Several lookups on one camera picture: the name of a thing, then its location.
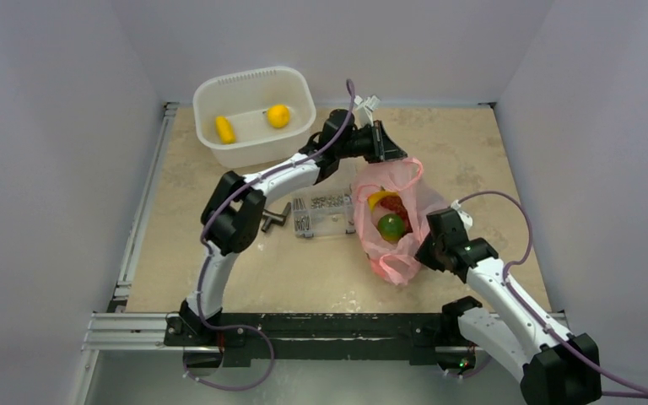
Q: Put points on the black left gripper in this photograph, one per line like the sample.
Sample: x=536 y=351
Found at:
x=382 y=148

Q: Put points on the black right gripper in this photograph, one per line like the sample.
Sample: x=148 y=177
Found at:
x=428 y=253

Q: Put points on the pink plastic bag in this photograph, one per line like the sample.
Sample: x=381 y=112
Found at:
x=394 y=262

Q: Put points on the green fake apple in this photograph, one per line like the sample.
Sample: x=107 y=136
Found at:
x=391 y=228

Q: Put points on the yellow fake banana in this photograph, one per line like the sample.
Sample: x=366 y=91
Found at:
x=224 y=130
x=376 y=197

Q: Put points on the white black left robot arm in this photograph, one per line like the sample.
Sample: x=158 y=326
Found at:
x=231 y=219

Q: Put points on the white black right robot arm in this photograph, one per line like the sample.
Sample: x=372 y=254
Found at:
x=551 y=364

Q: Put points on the yellow fake lemon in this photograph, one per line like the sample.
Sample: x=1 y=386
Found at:
x=278 y=116

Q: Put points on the clear plastic screw organizer box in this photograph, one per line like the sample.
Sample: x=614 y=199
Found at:
x=320 y=214

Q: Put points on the white plastic basin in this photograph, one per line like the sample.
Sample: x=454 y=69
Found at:
x=244 y=99

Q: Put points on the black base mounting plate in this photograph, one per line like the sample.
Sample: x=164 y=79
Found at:
x=235 y=339

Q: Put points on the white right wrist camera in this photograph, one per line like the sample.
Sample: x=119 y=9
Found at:
x=466 y=218

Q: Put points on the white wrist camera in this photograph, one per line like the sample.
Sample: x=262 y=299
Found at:
x=364 y=109
x=466 y=218

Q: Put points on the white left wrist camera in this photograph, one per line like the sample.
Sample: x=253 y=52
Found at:
x=364 y=109

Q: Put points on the dark metal T-handle tool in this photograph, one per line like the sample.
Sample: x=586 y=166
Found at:
x=270 y=219

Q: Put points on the aluminium extrusion frame rail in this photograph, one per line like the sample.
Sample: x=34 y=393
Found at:
x=138 y=331

